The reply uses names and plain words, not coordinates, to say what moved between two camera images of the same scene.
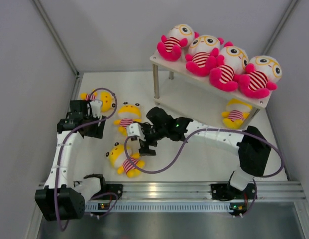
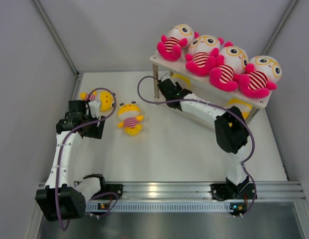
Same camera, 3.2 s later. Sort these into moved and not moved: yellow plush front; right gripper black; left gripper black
Moved: right gripper black; yellow plush front
Not moved: left gripper black
